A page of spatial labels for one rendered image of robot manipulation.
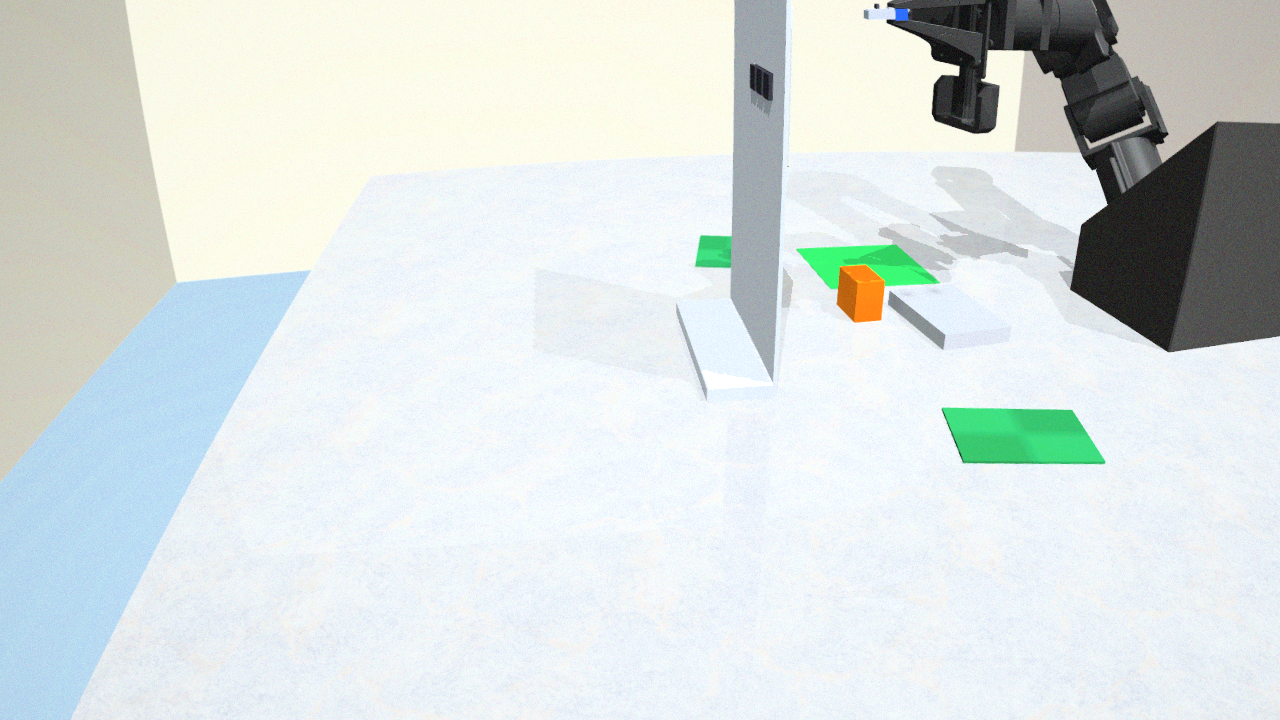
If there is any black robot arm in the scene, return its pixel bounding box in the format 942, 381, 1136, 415
908, 0, 1169, 205

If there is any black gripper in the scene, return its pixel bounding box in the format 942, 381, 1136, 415
886, 0, 1060, 135

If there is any white network plug with blue boot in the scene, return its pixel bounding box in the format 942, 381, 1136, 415
863, 3, 908, 20

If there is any orange block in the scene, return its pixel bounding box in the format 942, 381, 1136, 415
836, 265, 884, 323

